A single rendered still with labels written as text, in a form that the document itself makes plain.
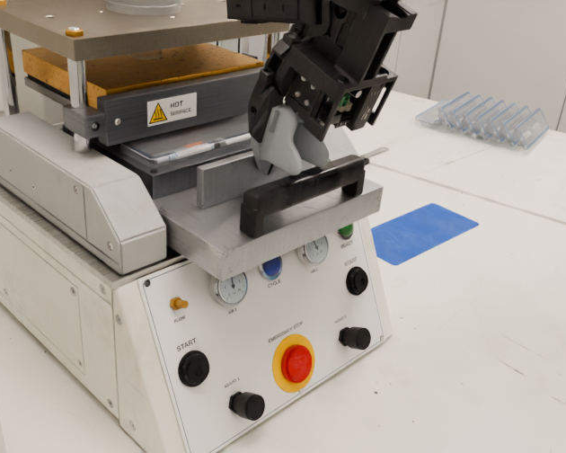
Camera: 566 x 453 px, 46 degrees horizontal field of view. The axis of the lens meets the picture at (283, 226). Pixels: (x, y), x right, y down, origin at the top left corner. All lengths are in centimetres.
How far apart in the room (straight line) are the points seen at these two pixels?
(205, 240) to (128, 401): 18
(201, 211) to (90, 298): 13
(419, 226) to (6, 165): 66
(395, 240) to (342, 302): 31
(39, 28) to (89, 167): 14
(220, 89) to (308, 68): 20
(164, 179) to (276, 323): 19
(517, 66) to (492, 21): 23
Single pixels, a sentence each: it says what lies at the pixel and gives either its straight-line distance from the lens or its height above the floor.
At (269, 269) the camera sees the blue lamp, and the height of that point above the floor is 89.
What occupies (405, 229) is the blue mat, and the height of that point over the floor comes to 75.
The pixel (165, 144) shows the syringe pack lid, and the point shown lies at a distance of 68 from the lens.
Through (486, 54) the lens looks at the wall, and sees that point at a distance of 318.
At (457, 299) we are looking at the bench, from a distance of 95.
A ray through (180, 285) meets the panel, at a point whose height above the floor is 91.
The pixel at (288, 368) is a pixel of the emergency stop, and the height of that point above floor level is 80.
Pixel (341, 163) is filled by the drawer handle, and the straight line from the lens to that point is 64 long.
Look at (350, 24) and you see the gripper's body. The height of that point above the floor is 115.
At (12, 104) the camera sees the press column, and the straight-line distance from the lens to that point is 79.
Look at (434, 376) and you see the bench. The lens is 81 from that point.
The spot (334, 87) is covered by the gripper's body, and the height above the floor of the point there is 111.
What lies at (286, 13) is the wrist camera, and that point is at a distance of 57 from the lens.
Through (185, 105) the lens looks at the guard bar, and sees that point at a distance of 69.
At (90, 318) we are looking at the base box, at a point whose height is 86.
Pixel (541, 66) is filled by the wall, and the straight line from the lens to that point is 312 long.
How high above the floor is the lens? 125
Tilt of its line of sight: 28 degrees down
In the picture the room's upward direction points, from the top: 5 degrees clockwise
